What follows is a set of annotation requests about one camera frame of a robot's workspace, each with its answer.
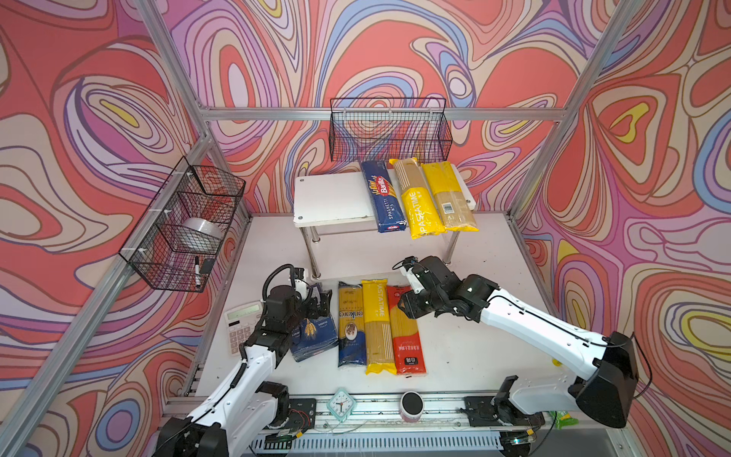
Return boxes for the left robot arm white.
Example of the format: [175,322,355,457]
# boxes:
[152,280,332,456]

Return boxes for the yellow Pastatime spaghetti pack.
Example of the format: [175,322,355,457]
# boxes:
[362,279,397,374]

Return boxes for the white two-tier shelf rack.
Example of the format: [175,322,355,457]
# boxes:
[293,171,460,279]

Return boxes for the green snack packet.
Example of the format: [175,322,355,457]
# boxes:
[551,411,579,430]

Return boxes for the dark blue pasta box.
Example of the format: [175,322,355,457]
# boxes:
[290,283,338,363]

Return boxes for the black wire basket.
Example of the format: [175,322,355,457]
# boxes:
[329,96,453,163]
[119,158,246,293]

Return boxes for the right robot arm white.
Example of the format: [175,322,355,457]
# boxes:
[393,256,639,428]

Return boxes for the blue yellow Ankara spaghetti pack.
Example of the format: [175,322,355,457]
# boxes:
[338,282,367,367]

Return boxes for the teal alarm clock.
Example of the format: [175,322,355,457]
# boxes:
[327,388,357,424]

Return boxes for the black wire basket left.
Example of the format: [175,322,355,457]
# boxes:
[119,158,246,293]

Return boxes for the white calculator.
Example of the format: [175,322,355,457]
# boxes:
[224,301,263,355]

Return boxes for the dark blue spaghetti pack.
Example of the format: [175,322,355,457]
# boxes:
[361,161,407,233]

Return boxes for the silver tape roll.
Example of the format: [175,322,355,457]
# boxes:
[179,217,224,243]

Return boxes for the black wire basket back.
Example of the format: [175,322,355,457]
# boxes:
[329,96,453,163]

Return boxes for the aluminium frame profiles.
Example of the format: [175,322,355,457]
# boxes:
[0,0,646,457]

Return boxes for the small round speaker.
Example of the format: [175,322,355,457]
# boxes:
[399,391,425,423]

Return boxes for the red spaghetti pack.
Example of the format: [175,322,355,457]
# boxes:
[386,286,426,375]

